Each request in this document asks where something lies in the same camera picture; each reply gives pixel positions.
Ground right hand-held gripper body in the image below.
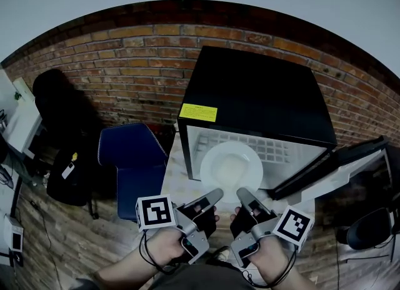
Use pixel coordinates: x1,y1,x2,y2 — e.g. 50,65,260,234
229,206,315,268

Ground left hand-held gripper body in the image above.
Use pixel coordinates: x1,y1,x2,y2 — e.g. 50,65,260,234
136,194,219,264

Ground white round plate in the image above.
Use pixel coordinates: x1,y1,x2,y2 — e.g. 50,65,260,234
199,141,264,204

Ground black mini fridge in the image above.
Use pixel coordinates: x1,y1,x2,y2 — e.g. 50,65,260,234
177,45,392,204

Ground person's left forearm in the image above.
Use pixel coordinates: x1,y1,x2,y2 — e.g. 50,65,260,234
93,247,165,290

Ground person's right forearm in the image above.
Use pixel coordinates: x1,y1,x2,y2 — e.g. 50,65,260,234
258,257,314,290

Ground person's right hand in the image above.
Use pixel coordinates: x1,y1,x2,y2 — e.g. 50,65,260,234
249,237,290,268

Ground person's left hand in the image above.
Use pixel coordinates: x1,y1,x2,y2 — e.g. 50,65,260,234
149,230,186,266

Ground table with pale tablecloth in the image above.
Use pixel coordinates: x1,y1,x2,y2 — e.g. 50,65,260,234
161,132,316,231

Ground blue padded chair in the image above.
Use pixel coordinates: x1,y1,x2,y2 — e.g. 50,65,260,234
98,122,170,223

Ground person's right shoe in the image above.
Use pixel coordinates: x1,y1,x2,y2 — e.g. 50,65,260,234
212,246,231,263

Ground grey shell chair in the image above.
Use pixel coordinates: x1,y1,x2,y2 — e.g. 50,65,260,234
336,207,398,264

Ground person's dark shorts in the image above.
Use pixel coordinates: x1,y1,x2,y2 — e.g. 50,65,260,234
152,262,251,290

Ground yellow rectangular sticker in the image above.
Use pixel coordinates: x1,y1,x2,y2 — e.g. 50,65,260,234
179,102,218,123

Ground white rectangular tag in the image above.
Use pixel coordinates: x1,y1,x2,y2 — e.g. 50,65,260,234
61,162,76,180

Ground black office chair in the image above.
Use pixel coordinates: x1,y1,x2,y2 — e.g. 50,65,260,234
32,69,101,221

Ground small white box device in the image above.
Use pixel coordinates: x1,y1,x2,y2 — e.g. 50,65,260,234
4,214,25,254

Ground white cabinet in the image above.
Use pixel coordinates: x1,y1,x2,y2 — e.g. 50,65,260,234
0,69,44,159

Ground black right wrist cord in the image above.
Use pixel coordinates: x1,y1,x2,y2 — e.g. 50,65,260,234
242,247,297,288

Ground black wrist cord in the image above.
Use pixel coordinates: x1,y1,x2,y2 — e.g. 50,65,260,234
242,247,297,288
138,230,176,276

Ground black left wrist cord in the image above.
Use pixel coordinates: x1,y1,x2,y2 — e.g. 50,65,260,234
138,230,176,276

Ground white wire fridge shelf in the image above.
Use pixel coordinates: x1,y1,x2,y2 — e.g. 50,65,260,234
193,131,294,165

